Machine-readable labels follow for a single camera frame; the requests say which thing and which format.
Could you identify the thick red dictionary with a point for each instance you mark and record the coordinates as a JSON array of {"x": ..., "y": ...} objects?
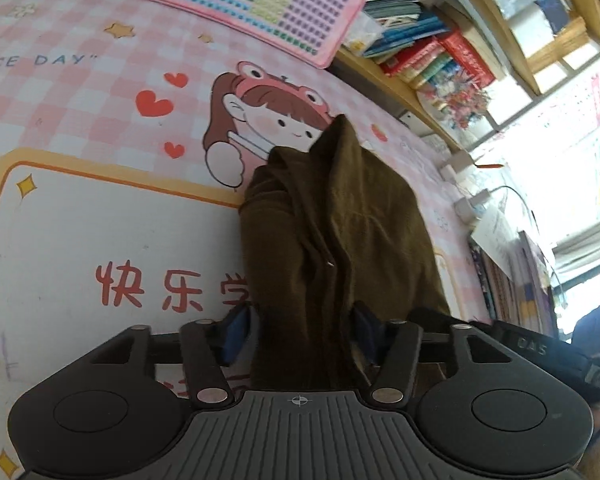
[{"x": 467, "y": 57}]

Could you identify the wooden stand with pencil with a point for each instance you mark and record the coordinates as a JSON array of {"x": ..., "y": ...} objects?
[{"x": 460, "y": 162}]

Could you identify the brown garment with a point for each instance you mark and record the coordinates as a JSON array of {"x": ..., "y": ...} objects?
[{"x": 340, "y": 220}]

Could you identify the row of books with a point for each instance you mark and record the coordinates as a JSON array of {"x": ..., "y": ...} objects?
[{"x": 415, "y": 30}]

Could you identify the stack of flat books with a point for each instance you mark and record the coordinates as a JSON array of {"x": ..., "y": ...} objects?
[{"x": 525, "y": 285}]

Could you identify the stack of gold frames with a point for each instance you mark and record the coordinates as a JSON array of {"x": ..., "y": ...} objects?
[{"x": 565, "y": 40}]

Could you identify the pink learning keyboard toy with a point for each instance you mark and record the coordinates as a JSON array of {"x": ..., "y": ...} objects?
[{"x": 280, "y": 5}]

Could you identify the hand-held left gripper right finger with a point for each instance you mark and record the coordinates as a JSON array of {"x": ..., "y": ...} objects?
[{"x": 367, "y": 332}]

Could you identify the pink checked cartoon desk mat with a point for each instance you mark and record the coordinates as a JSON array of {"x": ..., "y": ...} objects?
[{"x": 105, "y": 210}]

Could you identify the colourful figurine display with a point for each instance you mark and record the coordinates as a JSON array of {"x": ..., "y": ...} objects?
[{"x": 455, "y": 100}]

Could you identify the white paper sheet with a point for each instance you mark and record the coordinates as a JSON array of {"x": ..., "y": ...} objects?
[{"x": 495, "y": 235}]

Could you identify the white storage box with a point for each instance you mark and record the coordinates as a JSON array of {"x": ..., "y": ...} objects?
[{"x": 527, "y": 25}]

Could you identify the white and wooden bookshelf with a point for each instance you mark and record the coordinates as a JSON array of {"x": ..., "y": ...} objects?
[{"x": 400, "y": 97}]

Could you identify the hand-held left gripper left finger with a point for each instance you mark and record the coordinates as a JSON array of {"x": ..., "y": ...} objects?
[{"x": 237, "y": 335}]

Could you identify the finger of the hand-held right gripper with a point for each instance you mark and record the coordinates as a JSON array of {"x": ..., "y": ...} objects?
[{"x": 432, "y": 316}]

